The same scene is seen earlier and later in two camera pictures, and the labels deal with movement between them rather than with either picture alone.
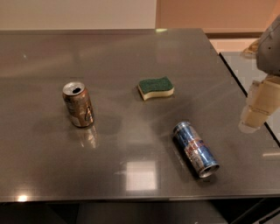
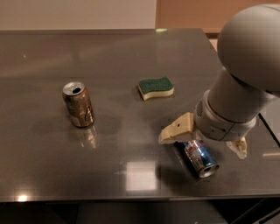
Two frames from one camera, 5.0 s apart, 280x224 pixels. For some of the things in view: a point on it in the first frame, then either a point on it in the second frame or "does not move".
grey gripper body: x=269 y=52 -> x=219 y=122
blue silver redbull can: x=195 y=150 does not move
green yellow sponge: x=156 y=87 does not move
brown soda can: x=79 y=103 does not move
